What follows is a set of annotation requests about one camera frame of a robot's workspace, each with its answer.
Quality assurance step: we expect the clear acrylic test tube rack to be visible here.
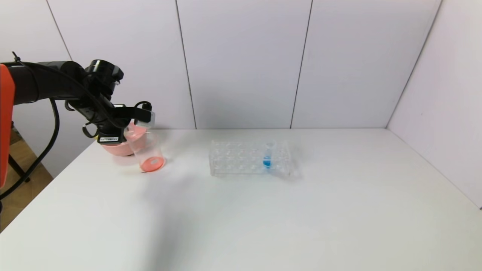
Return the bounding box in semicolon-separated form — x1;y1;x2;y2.
209;141;298;178

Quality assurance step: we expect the test tube with blue pigment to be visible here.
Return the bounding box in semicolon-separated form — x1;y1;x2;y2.
263;142;274;170

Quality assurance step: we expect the clear glass beaker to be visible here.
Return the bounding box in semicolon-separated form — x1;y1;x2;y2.
129;128;166;174

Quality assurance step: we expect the pink plastic bowl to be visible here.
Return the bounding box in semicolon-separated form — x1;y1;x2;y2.
100;122;148;157

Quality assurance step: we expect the black metal stand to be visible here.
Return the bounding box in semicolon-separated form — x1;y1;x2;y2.
8;154;31;183

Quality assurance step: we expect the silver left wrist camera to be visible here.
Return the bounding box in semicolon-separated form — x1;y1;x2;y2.
134;107;156;128

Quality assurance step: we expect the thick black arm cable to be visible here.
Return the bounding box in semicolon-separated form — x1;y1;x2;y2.
0;98;60;201

